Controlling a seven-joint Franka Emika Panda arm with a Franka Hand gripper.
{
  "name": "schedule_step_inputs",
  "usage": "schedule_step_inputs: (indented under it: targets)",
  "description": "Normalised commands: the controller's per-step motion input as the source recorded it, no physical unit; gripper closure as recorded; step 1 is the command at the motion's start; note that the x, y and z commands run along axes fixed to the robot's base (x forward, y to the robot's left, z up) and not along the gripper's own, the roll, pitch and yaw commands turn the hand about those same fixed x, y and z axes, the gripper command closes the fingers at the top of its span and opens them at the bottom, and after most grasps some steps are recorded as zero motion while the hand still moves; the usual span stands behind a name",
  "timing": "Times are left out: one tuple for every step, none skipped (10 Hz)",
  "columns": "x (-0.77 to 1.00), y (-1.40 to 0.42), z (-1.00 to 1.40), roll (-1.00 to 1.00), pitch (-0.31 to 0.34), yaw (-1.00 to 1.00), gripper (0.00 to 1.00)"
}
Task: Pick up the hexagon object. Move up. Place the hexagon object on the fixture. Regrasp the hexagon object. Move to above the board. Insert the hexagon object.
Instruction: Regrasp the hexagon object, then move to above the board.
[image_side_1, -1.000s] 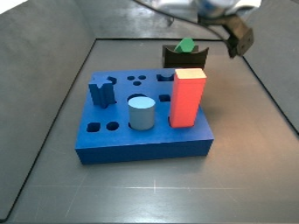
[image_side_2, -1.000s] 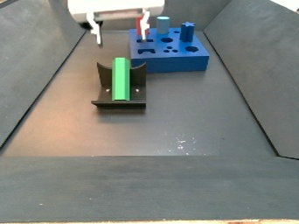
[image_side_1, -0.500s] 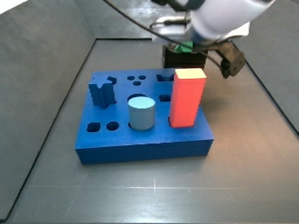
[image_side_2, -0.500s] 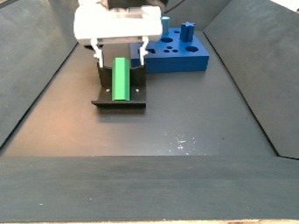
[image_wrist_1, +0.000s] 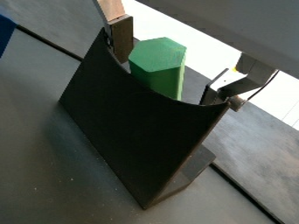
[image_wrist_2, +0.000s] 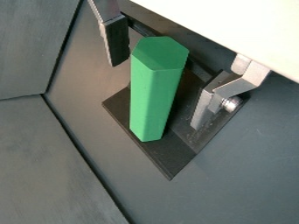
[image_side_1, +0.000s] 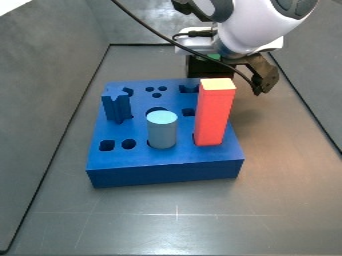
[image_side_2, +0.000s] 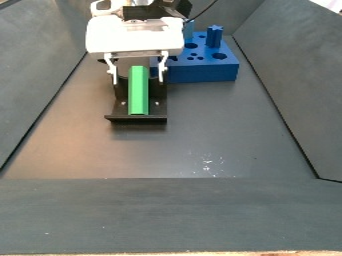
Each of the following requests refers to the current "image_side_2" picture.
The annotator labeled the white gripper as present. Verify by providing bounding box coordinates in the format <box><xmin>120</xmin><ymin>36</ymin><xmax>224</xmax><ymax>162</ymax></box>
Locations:
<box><xmin>85</xmin><ymin>15</ymin><xmax>184</xmax><ymax>85</ymax></box>

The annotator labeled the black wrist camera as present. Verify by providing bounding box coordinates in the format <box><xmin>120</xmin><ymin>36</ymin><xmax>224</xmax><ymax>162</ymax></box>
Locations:
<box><xmin>89</xmin><ymin>0</ymin><xmax>194</xmax><ymax>22</ymax></box>

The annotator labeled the blue shape sorter board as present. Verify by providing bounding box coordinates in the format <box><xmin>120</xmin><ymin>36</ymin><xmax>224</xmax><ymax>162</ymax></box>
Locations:
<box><xmin>166</xmin><ymin>31</ymin><xmax>239</xmax><ymax>84</ymax></box>

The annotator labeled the black curved cradle stand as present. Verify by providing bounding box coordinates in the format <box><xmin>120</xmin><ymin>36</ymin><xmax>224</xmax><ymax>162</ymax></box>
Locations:
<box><xmin>104</xmin><ymin>55</ymin><xmax>167</xmax><ymax>123</ymax></box>

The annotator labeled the green hexagon block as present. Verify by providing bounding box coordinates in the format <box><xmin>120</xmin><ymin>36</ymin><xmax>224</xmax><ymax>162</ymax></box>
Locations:
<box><xmin>128</xmin><ymin>66</ymin><xmax>148</xmax><ymax>115</ymax></box>

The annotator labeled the light blue cylinder block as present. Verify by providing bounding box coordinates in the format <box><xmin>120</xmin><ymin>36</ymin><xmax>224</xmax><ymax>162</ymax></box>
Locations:
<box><xmin>183</xmin><ymin>20</ymin><xmax>195</xmax><ymax>40</ymax></box>

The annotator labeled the black cable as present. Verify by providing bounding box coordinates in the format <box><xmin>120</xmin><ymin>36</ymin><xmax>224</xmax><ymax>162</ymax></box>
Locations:
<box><xmin>191</xmin><ymin>0</ymin><xmax>220</xmax><ymax>19</ymax></box>

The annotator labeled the dark blue star block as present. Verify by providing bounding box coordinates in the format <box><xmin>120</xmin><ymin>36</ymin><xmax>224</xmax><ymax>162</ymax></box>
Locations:
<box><xmin>206</xmin><ymin>25</ymin><xmax>223</xmax><ymax>48</ymax></box>

